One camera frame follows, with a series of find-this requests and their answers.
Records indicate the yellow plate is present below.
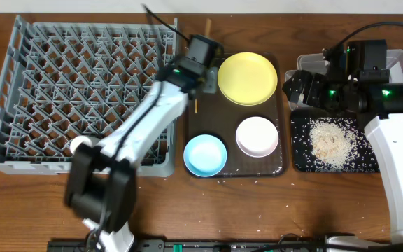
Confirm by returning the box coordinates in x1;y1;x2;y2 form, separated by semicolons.
218;52;278;106

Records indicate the pink white bowl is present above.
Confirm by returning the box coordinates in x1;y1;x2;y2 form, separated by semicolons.
235;116;279;158

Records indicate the white cup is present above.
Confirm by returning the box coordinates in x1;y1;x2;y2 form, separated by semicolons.
69;135;100;154

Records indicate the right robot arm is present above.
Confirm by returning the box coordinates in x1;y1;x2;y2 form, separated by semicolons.
282;40;403;244

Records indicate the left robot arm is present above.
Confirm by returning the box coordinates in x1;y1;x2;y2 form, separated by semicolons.
64;34;224;251

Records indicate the black waste tray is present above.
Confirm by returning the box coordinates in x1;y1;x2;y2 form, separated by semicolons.
290;109;381;174

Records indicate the grey dishwasher rack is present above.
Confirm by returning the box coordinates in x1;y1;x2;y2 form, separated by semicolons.
0;17;180;175

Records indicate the dark brown serving tray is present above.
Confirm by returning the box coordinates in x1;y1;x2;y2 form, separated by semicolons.
181;52;290;179

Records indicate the light blue bowl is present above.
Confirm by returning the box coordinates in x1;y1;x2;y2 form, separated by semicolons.
183;134;227;178

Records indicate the black rail bar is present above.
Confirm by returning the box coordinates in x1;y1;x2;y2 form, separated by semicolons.
46;234;395;252

